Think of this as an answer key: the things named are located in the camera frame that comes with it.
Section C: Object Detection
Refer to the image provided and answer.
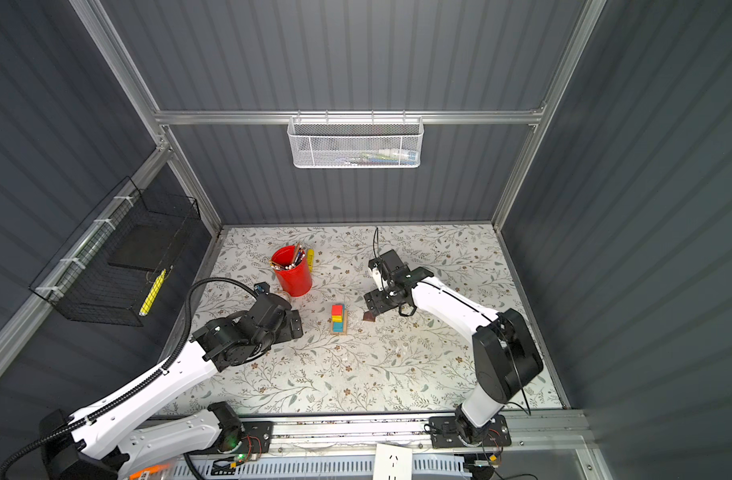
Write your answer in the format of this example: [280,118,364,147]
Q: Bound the black wire basket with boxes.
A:
[30,181,201,327]

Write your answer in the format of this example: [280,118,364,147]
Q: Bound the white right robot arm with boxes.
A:
[364,250,544,443]

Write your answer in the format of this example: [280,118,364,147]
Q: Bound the white wire basket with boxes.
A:
[287,119,425,169]

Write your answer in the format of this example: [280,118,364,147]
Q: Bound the black corrugated cable conduit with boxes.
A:
[0,277,259,480]

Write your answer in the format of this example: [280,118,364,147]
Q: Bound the red pencil cup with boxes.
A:
[270,244,312,297]

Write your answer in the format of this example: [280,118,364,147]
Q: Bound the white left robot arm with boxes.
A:
[40,293,303,479]

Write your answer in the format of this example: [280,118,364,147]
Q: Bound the white power socket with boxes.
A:
[373,444,413,480]

